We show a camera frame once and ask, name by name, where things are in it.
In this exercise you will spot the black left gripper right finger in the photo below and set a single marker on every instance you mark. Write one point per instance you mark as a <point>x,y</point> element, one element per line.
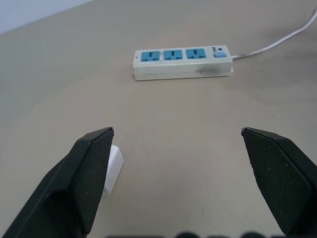
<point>280,178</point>

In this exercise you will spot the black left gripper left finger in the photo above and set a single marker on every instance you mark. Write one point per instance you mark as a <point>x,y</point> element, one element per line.
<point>74,183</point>

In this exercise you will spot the small white block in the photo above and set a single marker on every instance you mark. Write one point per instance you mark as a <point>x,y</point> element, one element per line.
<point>114,168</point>

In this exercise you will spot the white power strip blue sockets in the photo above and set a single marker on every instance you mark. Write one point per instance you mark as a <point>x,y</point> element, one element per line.
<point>181,63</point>

